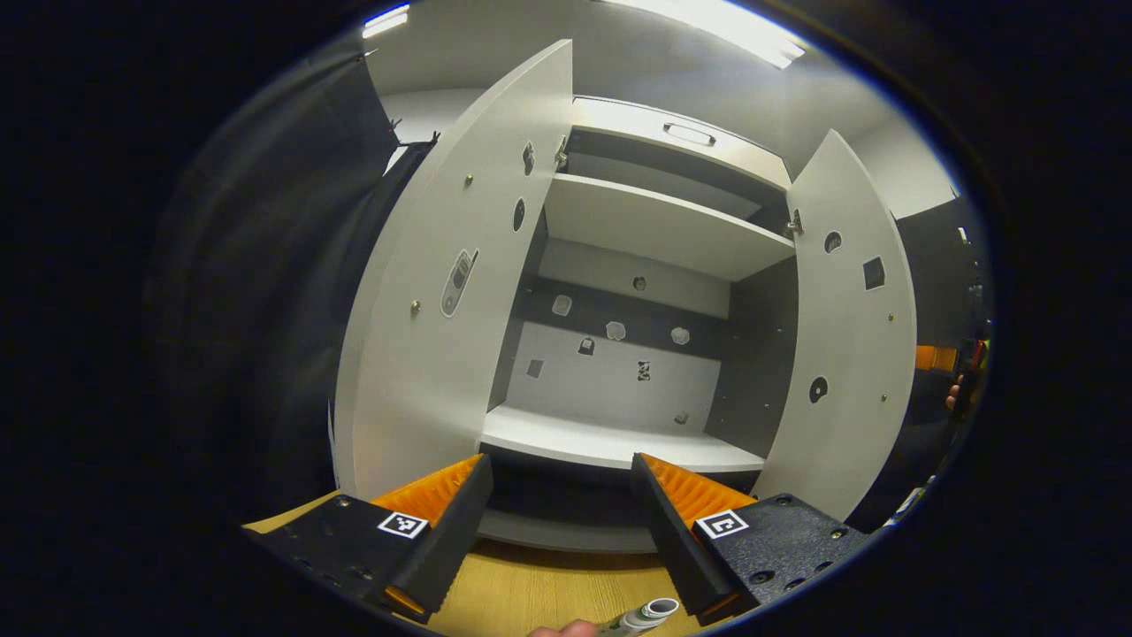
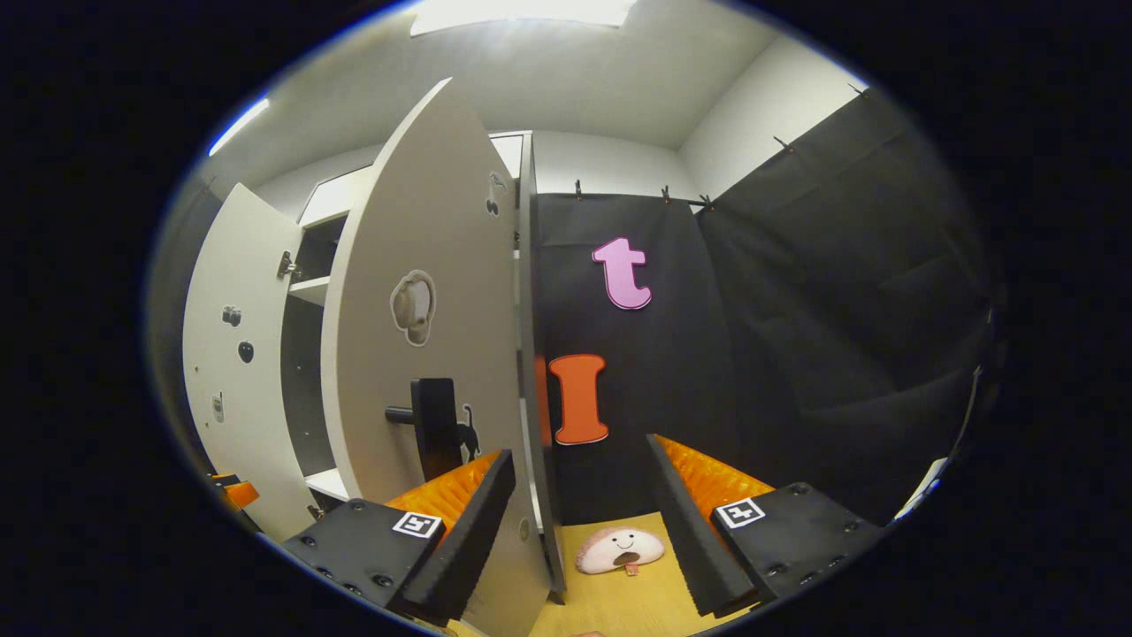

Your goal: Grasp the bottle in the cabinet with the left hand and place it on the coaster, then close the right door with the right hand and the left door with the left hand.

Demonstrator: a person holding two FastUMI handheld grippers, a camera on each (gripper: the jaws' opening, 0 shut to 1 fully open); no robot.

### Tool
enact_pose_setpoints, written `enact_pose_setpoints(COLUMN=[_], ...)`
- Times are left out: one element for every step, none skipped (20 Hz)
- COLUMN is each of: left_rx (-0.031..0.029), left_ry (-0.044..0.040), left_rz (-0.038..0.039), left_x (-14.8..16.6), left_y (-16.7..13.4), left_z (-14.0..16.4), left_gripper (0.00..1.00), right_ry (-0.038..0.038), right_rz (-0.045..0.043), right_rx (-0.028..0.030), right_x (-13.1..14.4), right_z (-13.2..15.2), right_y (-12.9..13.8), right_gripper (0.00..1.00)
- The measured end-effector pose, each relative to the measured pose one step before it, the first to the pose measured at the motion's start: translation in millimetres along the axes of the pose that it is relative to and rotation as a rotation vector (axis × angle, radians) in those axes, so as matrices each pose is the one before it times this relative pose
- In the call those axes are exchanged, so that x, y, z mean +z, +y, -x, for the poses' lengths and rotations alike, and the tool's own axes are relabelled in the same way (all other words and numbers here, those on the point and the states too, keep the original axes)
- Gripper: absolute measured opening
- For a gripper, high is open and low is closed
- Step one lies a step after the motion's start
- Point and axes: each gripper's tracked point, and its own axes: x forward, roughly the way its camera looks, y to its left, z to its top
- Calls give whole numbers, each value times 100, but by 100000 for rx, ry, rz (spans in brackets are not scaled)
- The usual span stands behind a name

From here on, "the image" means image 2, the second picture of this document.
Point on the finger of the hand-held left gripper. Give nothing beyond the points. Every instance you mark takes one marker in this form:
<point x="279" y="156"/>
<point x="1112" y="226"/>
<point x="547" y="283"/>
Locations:
<point x="243" y="494"/>

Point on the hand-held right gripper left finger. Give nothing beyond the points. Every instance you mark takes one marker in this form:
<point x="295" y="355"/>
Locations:
<point x="464" y="540"/>

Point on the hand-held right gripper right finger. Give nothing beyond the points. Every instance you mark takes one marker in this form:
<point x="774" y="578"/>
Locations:
<point x="694" y="540"/>

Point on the white cabinet door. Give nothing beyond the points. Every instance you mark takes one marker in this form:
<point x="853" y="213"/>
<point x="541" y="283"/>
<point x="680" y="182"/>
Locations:
<point x="424" y="212"/>
<point x="239" y="265"/>

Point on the white and grey cabinet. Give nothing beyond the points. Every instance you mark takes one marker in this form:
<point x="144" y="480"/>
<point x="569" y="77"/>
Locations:
<point x="535" y="310"/>

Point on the white cabinet shelf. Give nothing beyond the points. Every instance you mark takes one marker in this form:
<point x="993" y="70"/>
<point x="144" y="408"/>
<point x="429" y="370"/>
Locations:
<point x="309" y="290"/>

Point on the white cabinet drawer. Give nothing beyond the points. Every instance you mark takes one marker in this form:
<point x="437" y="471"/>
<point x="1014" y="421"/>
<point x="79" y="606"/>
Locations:
<point x="336" y="199"/>

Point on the pink smiling plush toy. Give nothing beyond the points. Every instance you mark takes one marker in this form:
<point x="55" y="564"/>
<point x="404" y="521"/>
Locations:
<point x="619" y="550"/>

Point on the small ceiling light panel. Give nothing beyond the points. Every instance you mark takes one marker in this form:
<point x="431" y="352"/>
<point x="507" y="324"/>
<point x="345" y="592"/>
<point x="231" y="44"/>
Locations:
<point x="239" y="126"/>

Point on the large ceiling light panel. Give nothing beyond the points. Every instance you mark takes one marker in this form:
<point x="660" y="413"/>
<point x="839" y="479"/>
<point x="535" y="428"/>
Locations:
<point x="522" y="13"/>

